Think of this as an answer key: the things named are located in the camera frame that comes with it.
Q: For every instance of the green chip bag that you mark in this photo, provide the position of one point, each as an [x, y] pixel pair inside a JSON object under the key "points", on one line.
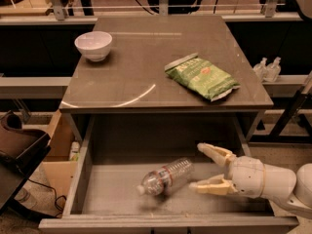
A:
{"points": [[201, 76]]}

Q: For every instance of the clear cup on floor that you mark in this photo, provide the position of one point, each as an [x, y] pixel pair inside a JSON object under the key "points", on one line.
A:
{"points": [[25, 198]]}

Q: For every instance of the cardboard box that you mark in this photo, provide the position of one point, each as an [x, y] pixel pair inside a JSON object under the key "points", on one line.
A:
{"points": [[59, 169]]}

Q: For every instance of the clear pump bottle right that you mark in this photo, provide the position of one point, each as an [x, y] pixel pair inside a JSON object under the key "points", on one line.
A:
{"points": [[272, 70]]}

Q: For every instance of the white ceramic bowl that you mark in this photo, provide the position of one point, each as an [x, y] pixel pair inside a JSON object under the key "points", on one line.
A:
{"points": [[94, 45]]}

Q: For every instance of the small bottle in box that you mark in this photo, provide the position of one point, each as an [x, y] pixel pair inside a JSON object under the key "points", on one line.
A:
{"points": [[74, 151]]}

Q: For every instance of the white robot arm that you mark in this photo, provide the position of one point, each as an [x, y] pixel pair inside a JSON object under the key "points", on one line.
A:
{"points": [[300, 201]]}

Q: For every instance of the clear pump bottle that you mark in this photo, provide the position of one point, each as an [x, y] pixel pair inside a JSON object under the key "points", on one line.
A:
{"points": [[259, 69], [272, 70]]}

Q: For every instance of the grey open top drawer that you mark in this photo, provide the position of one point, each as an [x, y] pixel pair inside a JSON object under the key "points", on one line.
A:
{"points": [[119, 150]]}

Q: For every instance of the clear plastic water bottle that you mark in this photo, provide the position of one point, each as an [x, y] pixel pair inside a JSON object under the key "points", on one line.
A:
{"points": [[164, 179]]}

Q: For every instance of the clear pump bottle left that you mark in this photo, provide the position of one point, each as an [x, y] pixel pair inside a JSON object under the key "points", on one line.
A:
{"points": [[259, 69]]}

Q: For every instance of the metal railing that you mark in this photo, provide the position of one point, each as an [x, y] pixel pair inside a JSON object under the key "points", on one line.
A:
{"points": [[65, 11]]}

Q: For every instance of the dark brown chair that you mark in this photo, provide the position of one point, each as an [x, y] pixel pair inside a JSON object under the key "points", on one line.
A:
{"points": [[21, 151]]}

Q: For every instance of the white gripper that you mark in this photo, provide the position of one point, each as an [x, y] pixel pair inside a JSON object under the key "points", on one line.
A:
{"points": [[249, 176]]}

